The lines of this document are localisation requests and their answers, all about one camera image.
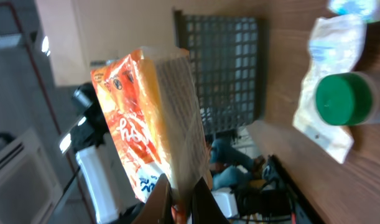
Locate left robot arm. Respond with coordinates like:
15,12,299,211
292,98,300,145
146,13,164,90
58,83,142,224

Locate person in blue jeans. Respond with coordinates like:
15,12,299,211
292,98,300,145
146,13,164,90
209,139,266,190

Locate white cabinet in background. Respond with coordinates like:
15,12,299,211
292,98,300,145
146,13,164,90
0,129,63,223

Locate green lid jar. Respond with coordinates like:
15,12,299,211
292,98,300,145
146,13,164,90
315,72,380,126

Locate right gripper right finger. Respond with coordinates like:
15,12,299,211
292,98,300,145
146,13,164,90
191,178,229,224

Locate clear bag beige contents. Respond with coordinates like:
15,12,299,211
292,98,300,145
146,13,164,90
292,14,368,165

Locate grey plastic mesh basket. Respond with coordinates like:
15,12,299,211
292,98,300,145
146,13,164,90
174,10,268,134

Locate orange white small box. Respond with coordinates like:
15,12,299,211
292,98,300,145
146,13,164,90
91,47,208,202

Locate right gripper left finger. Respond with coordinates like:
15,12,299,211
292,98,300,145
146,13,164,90
139,174,174,224

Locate teal white tissue pack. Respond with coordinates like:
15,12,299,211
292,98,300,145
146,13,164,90
328,0,380,23

